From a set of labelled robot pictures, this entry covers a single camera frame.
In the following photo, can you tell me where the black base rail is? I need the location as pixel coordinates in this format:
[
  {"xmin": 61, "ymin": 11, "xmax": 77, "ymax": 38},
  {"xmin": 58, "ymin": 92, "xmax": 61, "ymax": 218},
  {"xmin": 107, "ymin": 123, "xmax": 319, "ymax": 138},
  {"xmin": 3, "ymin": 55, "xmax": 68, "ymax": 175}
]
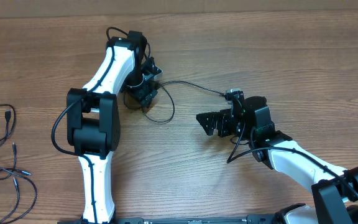
[{"xmin": 57, "ymin": 203, "xmax": 323, "ymax": 224}]

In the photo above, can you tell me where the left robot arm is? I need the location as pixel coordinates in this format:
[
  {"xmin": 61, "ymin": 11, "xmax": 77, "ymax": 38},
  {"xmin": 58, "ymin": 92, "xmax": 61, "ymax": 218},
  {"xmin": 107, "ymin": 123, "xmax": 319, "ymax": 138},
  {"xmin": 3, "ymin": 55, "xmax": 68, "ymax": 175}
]
[{"xmin": 63, "ymin": 30, "xmax": 161, "ymax": 223}]

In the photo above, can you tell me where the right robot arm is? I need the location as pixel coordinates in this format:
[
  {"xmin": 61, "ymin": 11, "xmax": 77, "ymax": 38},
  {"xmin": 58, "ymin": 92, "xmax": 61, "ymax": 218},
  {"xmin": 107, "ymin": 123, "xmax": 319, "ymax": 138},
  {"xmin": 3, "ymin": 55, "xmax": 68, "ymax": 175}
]
[{"xmin": 196, "ymin": 91, "xmax": 358, "ymax": 223}]

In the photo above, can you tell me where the black silver-tipped cable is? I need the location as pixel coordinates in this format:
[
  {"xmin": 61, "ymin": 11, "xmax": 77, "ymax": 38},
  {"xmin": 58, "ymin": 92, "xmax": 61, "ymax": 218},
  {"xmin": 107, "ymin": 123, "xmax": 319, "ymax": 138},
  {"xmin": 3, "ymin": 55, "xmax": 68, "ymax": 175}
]
[{"xmin": 0, "ymin": 142, "xmax": 38, "ymax": 224}]

